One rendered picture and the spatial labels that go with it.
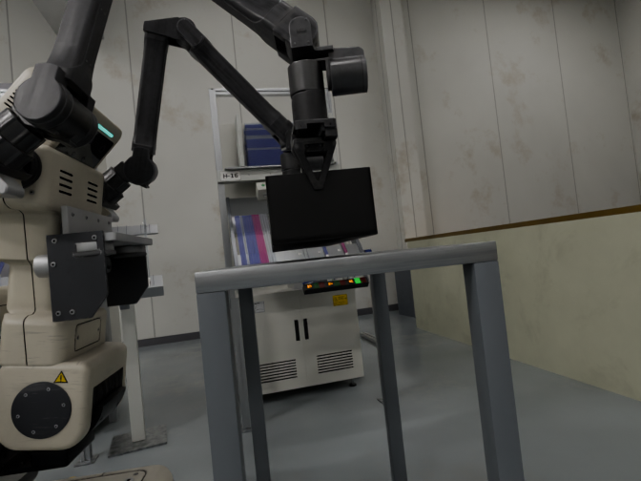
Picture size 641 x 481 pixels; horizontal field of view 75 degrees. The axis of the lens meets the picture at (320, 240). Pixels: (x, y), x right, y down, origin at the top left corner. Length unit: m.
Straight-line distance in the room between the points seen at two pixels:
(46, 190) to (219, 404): 0.53
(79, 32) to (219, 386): 0.62
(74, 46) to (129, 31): 4.96
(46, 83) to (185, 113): 4.59
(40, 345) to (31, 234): 0.22
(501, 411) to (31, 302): 0.87
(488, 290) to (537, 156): 6.29
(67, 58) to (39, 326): 0.48
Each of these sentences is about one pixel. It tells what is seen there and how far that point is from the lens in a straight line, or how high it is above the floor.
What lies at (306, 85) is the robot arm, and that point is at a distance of 0.70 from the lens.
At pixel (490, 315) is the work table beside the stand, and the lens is 0.69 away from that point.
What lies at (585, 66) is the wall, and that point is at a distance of 7.99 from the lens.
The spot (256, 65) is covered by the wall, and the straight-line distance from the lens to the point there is 5.63.
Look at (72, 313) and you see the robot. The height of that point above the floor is 0.75.
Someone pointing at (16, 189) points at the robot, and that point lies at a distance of 0.85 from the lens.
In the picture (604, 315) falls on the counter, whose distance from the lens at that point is 2.47.
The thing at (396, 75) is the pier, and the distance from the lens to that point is 5.78.
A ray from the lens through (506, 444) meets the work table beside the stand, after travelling 0.74.
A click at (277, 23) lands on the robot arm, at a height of 1.19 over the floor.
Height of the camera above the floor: 0.81
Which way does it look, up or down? 2 degrees up
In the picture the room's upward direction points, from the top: 6 degrees counter-clockwise
